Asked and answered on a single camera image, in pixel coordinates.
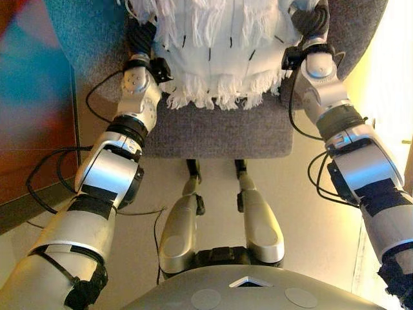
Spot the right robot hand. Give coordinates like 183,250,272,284
288,0,330,41

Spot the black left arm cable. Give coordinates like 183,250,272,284
25,70,125,214

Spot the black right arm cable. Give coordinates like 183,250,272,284
288,51,361,208

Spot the black hanging tether cable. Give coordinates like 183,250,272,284
116,208,168,285

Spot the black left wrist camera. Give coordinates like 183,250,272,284
150,57,174,83

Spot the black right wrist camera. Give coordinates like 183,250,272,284
281,46,306,70

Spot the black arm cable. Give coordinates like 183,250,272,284
288,51,361,208
25,70,125,214

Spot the grey robot torso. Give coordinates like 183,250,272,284
121,245,385,310

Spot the brown wooden cabinet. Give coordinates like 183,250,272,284
0,0,80,233

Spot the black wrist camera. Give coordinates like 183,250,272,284
150,57,174,83
281,46,306,70

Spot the white fringed cushion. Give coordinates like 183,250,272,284
124,0,320,111

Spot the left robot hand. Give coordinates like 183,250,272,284
125,19,159,58

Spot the silver left robot leg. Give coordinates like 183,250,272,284
158,158,207,274

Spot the grey fabric sofa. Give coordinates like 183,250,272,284
46,0,390,160

